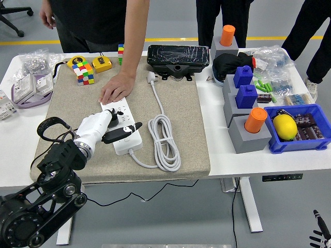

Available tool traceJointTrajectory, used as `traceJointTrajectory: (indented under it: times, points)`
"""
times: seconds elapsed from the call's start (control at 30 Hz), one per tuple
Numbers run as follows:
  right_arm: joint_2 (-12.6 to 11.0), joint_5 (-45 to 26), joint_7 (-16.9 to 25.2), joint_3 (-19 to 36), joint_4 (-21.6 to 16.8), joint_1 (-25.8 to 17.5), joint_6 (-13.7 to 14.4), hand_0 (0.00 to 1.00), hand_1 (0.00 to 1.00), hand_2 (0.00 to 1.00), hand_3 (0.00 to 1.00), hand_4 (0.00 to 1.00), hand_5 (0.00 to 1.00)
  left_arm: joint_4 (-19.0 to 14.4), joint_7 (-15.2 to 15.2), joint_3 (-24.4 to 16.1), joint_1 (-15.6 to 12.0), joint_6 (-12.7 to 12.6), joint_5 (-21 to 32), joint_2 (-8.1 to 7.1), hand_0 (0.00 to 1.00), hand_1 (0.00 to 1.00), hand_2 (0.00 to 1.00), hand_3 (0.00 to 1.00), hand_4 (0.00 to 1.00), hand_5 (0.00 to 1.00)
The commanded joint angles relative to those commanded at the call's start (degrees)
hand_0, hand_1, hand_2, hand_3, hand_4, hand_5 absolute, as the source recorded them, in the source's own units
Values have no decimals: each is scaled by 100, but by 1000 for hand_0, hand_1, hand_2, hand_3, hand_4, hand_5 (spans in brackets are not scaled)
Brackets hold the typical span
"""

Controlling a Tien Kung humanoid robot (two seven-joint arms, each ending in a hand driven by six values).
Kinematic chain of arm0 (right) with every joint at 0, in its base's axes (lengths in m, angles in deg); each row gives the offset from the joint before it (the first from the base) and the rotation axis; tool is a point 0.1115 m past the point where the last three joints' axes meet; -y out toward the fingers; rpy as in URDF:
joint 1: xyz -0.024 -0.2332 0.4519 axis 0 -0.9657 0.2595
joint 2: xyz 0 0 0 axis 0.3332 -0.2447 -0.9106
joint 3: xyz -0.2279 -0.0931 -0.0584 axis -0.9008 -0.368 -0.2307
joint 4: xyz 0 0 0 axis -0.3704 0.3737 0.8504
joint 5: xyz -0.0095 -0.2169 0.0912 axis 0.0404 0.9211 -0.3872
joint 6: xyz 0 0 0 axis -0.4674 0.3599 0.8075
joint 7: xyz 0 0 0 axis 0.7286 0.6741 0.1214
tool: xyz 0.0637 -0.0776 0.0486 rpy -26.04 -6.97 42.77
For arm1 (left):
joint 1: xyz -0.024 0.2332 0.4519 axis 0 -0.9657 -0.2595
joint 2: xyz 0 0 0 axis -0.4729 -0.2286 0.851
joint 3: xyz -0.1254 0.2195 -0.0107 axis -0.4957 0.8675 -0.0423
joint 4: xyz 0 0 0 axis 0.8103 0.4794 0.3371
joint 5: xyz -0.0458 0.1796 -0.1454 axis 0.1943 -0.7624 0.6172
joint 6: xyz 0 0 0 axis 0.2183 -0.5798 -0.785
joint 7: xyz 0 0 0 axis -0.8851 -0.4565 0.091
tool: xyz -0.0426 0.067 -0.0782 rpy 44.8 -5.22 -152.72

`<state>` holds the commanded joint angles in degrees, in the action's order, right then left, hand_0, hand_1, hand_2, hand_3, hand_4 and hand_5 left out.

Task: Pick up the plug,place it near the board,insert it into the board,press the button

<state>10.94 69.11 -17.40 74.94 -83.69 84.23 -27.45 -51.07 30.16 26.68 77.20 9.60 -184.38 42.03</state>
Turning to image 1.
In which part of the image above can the clear bag of blue resistors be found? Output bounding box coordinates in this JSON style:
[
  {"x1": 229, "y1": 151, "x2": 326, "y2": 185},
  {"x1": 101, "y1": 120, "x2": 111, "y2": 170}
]
[
  {"x1": 253, "y1": 44, "x2": 296, "y2": 75},
  {"x1": 268, "y1": 71, "x2": 295, "y2": 94}
]

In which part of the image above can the orange cylinder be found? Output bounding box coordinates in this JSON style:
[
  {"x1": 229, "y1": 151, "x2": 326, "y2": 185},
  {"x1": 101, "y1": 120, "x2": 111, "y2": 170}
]
[
  {"x1": 244, "y1": 107, "x2": 268, "y2": 134},
  {"x1": 220, "y1": 24, "x2": 236, "y2": 47}
]

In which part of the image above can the clear bag of metal nuts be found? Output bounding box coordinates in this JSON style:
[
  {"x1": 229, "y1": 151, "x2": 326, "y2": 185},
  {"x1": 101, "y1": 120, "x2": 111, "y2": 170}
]
[{"x1": 17, "y1": 48, "x2": 52, "y2": 76}]

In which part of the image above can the person's right hand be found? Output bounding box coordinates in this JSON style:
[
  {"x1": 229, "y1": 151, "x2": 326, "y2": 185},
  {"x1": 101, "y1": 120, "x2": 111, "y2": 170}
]
[{"x1": 39, "y1": 0, "x2": 57, "y2": 30}]

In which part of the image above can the person's left hand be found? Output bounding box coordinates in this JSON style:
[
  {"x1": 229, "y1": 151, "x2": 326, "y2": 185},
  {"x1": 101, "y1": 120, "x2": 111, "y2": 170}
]
[{"x1": 99, "y1": 72, "x2": 137, "y2": 105}]

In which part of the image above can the thin black plug cord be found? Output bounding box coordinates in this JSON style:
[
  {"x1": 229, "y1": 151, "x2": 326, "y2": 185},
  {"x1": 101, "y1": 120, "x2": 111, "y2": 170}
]
[{"x1": 86, "y1": 179, "x2": 200, "y2": 207}]

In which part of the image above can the purple tray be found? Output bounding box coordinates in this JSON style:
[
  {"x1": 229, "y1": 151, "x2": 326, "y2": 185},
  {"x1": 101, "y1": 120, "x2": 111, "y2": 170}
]
[{"x1": 10, "y1": 73, "x2": 55, "y2": 109}]

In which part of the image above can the multicolour puzzle cube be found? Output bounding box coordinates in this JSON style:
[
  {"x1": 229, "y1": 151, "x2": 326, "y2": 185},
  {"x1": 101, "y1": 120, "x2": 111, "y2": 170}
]
[
  {"x1": 71, "y1": 61, "x2": 95, "y2": 86},
  {"x1": 117, "y1": 43, "x2": 125, "y2": 66}
]

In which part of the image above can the person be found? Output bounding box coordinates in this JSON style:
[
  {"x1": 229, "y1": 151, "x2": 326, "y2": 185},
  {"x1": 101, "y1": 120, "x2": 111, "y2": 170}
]
[
  {"x1": 195, "y1": 0, "x2": 256, "y2": 49},
  {"x1": 281, "y1": 0, "x2": 331, "y2": 101},
  {"x1": 49, "y1": 0, "x2": 127, "y2": 54}
]

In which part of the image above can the grey block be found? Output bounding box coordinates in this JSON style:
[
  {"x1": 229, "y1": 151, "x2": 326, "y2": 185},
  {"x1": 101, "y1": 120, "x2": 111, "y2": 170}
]
[
  {"x1": 222, "y1": 74, "x2": 256, "y2": 94},
  {"x1": 223, "y1": 90, "x2": 260, "y2": 128},
  {"x1": 210, "y1": 36, "x2": 239, "y2": 59},
  {"x1": 228, "y1": 115, "x2": 273, "y2": 154}
]

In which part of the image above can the black wrapped device box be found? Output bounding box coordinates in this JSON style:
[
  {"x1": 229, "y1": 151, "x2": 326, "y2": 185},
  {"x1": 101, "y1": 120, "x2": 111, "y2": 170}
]
[{"x1": 146, "y1": 44, "x2": 210, "y2": 81}]

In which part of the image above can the black metal clip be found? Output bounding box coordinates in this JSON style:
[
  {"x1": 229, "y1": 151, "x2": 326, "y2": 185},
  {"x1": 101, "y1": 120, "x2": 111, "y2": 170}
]
[{"x1": 275, "y1": 108, "x2": 296, "y2": 119}]

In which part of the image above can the black office chair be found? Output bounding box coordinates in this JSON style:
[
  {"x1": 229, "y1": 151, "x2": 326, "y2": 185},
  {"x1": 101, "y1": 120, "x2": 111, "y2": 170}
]
[{"x1": 0, "y1": 0, "x2": 34, "y2": 38}]

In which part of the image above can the blue plastic bin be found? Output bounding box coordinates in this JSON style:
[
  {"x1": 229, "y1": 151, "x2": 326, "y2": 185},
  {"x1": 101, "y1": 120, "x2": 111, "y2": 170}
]
[{"x1": 263, "y1": 103, "x2": 331, "y2": 154}]

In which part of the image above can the white circuit breaker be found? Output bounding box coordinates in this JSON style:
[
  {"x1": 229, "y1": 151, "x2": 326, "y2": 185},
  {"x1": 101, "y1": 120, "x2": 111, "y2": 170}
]
[{"x1": 0, "y1": 89, "x2": 18, "y2": 121}]

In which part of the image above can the blue block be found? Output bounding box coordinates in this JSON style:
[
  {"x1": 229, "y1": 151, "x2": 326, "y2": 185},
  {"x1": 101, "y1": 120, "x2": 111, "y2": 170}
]
[
  {"x1": 235, "y1": 84, "x2": 259, "y2": 109},
  {"x1": 233, "y1": 65, "x2": 254, "y2": 89}
]

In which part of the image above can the square yellow tape measure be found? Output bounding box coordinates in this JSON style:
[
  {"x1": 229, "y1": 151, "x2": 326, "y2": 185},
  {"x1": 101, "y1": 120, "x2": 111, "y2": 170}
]
[{"x1": 88, "y1": 50, "x2": 113, "y2": 74}]

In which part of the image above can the grey-brown mat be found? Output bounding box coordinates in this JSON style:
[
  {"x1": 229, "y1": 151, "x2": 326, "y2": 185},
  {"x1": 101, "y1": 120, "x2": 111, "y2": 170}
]
[{"x1": 30, "y1": 55, "x2": 211, "y2": 185}]

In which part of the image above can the white switch box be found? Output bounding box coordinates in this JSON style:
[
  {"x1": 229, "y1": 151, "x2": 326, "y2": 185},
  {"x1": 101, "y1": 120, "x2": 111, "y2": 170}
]
[
  {"x1": 13, "y1": 74, "x2": 37, "y2": 103},
  {"x1": 35, "y1": 73, "x2": 54, "y2": 94}
]

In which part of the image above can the white power strip cord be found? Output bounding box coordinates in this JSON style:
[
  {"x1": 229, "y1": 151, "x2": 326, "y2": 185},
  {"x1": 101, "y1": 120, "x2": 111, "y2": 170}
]
[{"x1": 128, "y1": 71, "x2": 182, "y2": 173}]

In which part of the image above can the black cloth bundle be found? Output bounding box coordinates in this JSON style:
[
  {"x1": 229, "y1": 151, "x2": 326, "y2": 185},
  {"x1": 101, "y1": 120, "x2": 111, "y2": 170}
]
[{"x1": 212, "y1": 51, "x2": 256, "y2": 81}]

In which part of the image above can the yellow lemon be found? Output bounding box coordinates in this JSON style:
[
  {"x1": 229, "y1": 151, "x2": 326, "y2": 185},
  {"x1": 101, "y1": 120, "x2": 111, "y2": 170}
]
[{"x1": 273, "y1": 114, "x2": 298, "y2": 142}]

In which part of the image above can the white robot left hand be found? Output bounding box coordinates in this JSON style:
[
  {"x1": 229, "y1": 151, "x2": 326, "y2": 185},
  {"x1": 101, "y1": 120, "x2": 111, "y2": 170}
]
[{"x1": 74, "y1": 108, "x2": 143, "y2": 152}]

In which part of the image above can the clear bag of taped resistors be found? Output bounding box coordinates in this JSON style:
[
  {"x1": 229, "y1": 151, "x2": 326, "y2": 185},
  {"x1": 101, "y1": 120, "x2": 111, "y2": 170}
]
[{"x1": 283, "y1": 92, "x2": 315, "y2": 106}]

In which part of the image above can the grey box under table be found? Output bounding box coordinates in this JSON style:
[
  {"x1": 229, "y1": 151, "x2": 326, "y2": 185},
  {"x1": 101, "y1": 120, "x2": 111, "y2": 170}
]
[{"x1": 220, "y1": 177, "x2": 242, "y2": 193}]

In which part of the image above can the black plug adapter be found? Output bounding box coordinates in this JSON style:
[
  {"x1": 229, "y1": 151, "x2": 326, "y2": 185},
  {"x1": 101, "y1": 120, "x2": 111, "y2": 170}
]
[{"x1": 107, "y1": 115, "x2": 121, "y2": 128}]

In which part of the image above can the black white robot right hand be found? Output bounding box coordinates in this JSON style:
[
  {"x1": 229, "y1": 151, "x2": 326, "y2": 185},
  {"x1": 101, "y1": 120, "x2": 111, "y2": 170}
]
[{"x1": 309, "y1": 209, "x2": 331, "y2": 248}]

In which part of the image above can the round yellow tape measure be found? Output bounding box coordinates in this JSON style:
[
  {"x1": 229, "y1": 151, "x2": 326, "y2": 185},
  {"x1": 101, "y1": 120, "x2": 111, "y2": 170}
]
[{"x1": 52, "y1": 55, "x2": 87, "y2": 79}]

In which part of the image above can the white power strip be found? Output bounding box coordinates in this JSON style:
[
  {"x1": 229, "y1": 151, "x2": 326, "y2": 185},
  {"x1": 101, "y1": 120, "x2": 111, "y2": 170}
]
[{"x1": 100, "y1": 97, "x2": 143, "y2": 156}]

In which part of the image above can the black hanging cable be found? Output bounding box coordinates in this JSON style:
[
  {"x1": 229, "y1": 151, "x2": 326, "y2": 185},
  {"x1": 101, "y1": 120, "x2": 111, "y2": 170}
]
[{"x1": 231, "y1": 177, "x2": 240, "y2": 248}]

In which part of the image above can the black table control panel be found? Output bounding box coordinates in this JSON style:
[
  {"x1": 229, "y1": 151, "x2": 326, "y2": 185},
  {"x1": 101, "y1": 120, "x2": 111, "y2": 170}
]
[{"x1": 262, "y1": 173, "x2": 304, "y2": 182}]

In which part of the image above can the white label card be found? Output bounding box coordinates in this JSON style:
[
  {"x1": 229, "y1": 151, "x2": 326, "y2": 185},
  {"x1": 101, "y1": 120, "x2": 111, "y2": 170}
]
[{"x1": 255, "y1": 58, "x2": 269, "y2": 70}]

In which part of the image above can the white table leg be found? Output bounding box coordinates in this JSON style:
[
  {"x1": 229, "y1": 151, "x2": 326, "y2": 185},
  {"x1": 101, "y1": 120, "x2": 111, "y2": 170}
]
[
  {"x1": 237, "y1": 177, "x2": 264, "y2": 233},
  {"x1": 56, "y1": 218, "x2": 76, "y2": 246}
]

